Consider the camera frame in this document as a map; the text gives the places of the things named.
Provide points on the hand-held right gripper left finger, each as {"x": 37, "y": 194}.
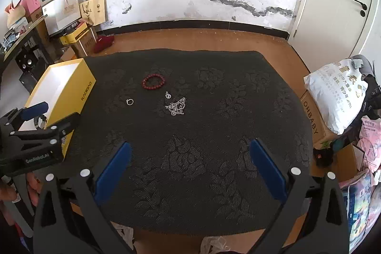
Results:
{"x": 114, "y": 170}

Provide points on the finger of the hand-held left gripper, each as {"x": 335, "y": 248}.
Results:
{"x": 62, "y": 126}
{"x": 35, "y": 109}

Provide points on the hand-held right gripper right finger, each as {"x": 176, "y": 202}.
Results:
{"x": 268, "y": 170}

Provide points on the black wrist watch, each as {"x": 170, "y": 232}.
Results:
{"x": 40, "y": 122}

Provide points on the yellow cardboard box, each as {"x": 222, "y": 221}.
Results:
{"x": 80, "y": 84}

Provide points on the small silver charm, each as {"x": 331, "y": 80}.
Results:
{"x": 168, "y": 95}

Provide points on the person's left hand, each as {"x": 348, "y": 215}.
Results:
{"x": 6, "y": 192}

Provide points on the black speaker pair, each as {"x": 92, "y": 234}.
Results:
{"x": 28, "y": 62}

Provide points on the black pouch with red label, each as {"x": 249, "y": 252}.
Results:
{"x": 323, "y": 157}

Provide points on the clear plastic bag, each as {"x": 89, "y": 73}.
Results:
{"x": 126, "y": 234}
{"x": 212, "y": 245}

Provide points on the brown cardboard box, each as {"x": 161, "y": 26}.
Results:
{"x": 312, "y": 120}

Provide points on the black desk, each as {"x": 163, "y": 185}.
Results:
{"x": 18, "y": 44}

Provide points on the open cardboard box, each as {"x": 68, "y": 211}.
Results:
{"x": 346, "y": 158}

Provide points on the dark floral mat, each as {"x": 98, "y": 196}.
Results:
{"x": 193, "y": 138}

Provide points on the printed cardboard carton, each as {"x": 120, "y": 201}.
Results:
{"x": 86, "y": 44}

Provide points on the small yellow box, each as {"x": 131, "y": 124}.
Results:
{"x": 76, "y": 35}

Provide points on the dark red cloth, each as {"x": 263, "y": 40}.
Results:
{"x": 102, "y": 44}

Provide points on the black flat box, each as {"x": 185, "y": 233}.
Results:
{"x": 71, "y": 25}

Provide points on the straw bag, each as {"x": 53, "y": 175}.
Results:
{"x": 15, "y": 16}

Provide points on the colourful printed box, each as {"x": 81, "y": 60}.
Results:
{"x": 357, "y": 212}

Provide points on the white paper bag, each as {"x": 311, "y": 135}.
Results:
{"x": 61, "y": 14}

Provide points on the white printed sack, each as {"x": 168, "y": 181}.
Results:
{"x": 333, "y": 93}

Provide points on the pink plastic packet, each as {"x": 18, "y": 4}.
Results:
{"x": 370, "y": 144}

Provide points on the pink box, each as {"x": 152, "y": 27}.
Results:
{"x": 31, "y": 2}

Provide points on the tan paper bag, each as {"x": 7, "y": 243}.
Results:
{"x": 93, "y": 11}

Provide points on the black clothing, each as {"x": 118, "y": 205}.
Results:
{"x": 373, "y": 93}

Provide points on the grey fabric item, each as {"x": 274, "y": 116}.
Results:
{"x": 361, "y": 62}

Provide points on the white door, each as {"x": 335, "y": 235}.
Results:
{"x": 336, "y": 4}

